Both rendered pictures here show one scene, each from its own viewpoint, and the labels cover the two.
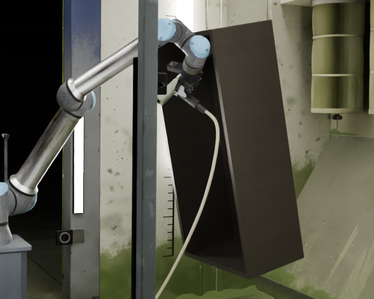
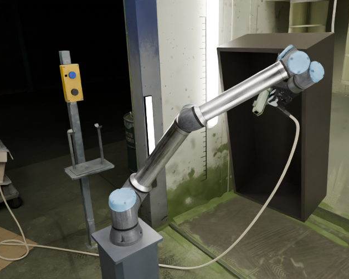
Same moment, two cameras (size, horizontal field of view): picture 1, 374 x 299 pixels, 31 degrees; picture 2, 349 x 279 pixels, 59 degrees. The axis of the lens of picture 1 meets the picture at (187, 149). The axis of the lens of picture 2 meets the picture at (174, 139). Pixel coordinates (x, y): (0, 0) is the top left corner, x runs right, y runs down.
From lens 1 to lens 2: 1.89 m
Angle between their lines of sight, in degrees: 19
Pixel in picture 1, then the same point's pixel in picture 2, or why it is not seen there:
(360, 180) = not seen: hidden behind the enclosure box
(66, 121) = (181, 137)
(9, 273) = (149, 261)
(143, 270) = not seen: outside the picture
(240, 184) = (307, 164)
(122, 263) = (179, 192)
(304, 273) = not seen: hidden behind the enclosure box
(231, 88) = (311, 96)
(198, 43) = (317, 70)
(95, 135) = (159, 114)
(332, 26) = (309, 19)
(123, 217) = (178, 164)
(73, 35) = (139, 40)
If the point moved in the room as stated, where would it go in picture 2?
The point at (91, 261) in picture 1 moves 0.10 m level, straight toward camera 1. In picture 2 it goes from (162, 196) to (165, 201)
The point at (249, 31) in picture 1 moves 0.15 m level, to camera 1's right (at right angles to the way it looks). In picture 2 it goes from (323, 45) to (347, 44)
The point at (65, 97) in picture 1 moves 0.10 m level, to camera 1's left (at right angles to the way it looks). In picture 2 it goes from (193, 125) to (172, 127)
